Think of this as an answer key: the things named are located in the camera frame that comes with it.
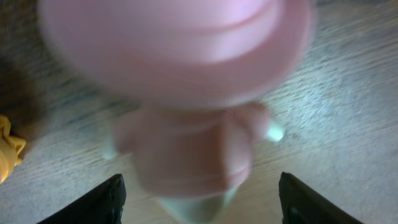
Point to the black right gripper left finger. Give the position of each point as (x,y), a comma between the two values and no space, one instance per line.
(104,204)

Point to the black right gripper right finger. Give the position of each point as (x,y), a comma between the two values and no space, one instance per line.
(302,205)

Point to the yellow round toy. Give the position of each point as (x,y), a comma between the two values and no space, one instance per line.
(11,147)

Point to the pink white duck toy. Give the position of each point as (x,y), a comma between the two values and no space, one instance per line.
(199,70)

